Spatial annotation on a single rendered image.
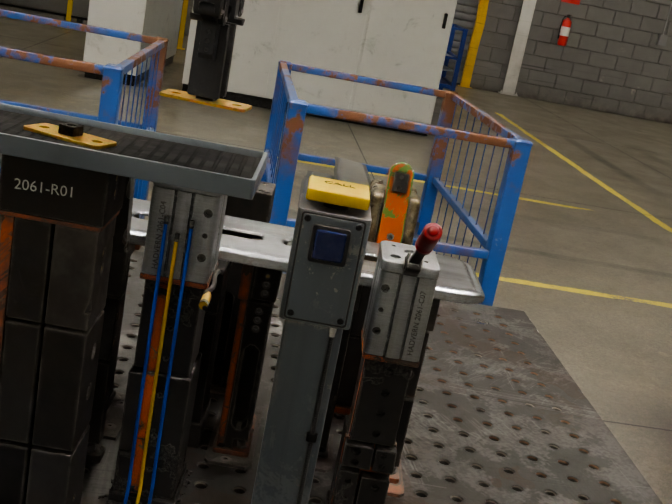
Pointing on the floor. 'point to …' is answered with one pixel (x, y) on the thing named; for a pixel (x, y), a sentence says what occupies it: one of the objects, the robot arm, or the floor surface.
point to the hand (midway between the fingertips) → (212, 58)
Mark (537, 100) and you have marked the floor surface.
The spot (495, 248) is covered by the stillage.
